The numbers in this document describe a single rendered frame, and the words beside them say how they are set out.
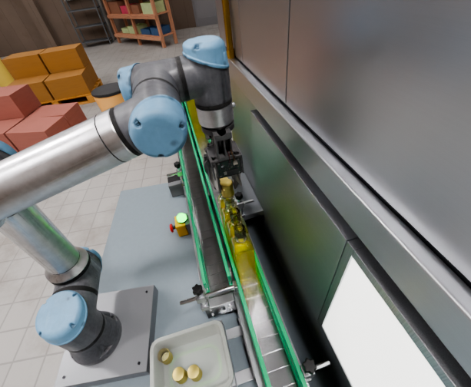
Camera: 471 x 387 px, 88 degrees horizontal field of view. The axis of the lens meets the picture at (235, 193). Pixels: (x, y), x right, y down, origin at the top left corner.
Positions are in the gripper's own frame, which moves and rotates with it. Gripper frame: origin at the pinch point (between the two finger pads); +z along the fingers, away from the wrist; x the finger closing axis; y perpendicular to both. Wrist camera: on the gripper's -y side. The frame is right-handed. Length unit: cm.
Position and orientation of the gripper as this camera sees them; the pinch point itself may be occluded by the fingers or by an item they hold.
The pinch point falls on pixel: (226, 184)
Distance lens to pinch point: 67.6
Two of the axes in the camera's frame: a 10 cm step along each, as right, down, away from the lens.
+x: 9.6, -2.6, 1.3
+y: 2.7, 6.5, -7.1
